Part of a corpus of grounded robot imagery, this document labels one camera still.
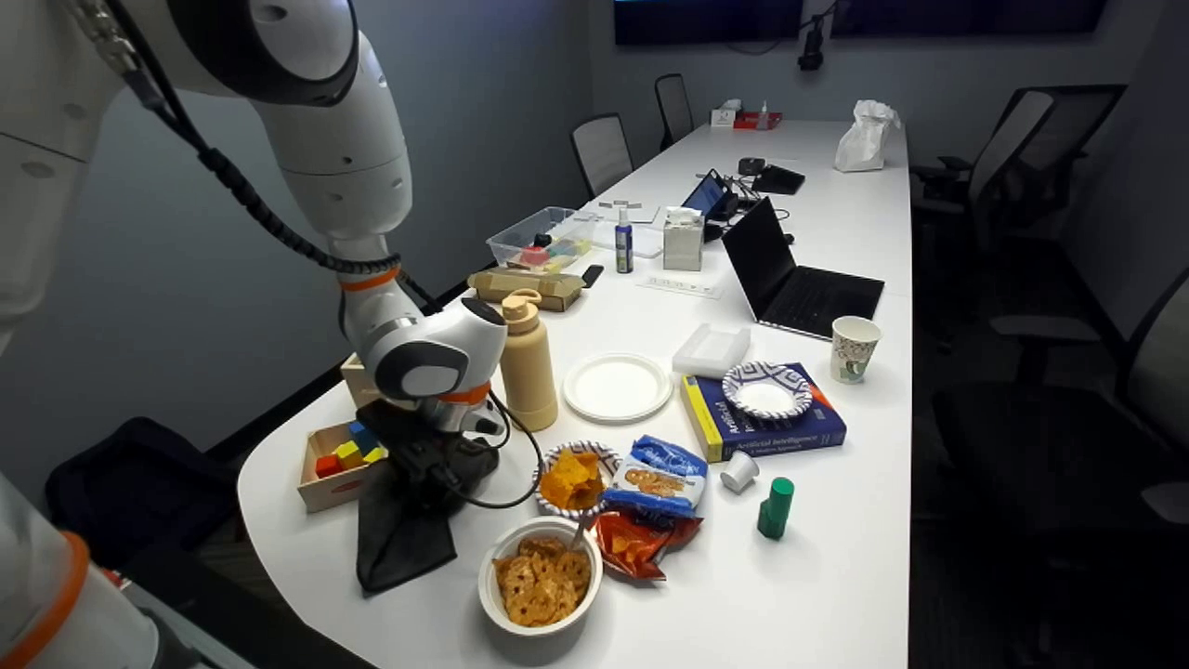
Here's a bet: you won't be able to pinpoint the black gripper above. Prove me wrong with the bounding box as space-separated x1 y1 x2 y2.
391 399 502 533

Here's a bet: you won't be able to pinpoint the dark grey towel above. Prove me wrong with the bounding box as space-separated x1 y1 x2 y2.
353 458 465 593

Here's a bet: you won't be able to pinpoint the wooden block tray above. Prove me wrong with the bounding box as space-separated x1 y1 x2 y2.
293 420 394 515

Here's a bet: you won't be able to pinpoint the patterned paper bowl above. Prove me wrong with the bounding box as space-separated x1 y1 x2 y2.
716 360 818 422
533 440 621 519

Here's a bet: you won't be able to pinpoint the brown pretzel crisps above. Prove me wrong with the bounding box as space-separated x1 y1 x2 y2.
492 533 595 629

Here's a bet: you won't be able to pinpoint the orange cheese crackers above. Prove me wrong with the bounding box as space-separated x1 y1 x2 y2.
542 445 609 513

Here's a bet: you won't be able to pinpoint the white ceramic bowl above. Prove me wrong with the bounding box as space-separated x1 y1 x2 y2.
476 515 606 638

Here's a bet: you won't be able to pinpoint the beige water bottle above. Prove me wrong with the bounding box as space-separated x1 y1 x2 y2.
498 291 564 436

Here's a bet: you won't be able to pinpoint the red snack bag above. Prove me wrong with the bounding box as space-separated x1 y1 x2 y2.
592 500 706 588

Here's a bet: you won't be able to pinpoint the white round plate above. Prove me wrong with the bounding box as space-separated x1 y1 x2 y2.
560 352 678 426

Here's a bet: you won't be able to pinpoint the blue snack bag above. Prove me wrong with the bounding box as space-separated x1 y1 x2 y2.
601 432 714 519

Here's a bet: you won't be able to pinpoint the long brown box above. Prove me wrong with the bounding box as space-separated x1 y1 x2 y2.
465 262 586 313

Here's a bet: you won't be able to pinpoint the black office chair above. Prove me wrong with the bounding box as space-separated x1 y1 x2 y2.
45 414 246 588
912 83 1130 251
649 72 699 147
570 111 635 198
926 262 1189 549

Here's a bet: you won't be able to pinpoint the small white roll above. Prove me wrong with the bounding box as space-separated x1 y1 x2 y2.
716 448 762 499

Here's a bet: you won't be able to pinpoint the small spray bottle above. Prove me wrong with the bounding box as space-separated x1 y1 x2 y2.
613 205 641 280

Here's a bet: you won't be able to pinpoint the blue box with bowl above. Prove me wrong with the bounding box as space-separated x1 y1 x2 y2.
678 360 851 463

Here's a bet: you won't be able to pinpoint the green cylindrical container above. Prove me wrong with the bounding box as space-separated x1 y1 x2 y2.
755 471 798 544

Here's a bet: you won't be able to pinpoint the white carton box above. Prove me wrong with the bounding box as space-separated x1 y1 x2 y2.
658 205 706 276

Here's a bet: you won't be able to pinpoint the tablet with blue screen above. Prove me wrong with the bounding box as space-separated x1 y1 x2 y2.
679 166 740 228

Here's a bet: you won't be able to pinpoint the black laptop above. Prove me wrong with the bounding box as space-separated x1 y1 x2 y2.
721 194 888 343

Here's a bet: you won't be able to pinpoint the white paper cup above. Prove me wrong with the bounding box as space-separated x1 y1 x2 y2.
828 313 883 383

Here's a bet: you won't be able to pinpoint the black pouch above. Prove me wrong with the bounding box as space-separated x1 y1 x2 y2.
736 155 809 198

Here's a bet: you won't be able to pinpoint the black conference webcam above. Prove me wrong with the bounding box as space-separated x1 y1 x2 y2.
796 0 833 75

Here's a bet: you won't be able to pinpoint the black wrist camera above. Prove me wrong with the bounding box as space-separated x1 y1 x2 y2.
358 399 424 461

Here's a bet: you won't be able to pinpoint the thin black cable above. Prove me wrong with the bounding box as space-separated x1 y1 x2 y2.
460 391 549 513

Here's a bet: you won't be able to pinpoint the wall monitor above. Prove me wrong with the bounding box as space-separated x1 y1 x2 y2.
828 0 1113 36
609 0 808 53

